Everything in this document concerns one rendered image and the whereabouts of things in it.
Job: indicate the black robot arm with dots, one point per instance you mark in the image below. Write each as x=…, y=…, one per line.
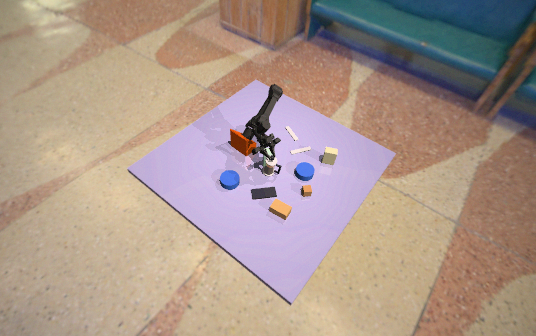
x=260, y=123

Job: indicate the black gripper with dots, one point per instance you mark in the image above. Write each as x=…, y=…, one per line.
x=262, y=147

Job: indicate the blue short cylinder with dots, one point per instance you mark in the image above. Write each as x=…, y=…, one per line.
x=304, y=171
x=229, y=179

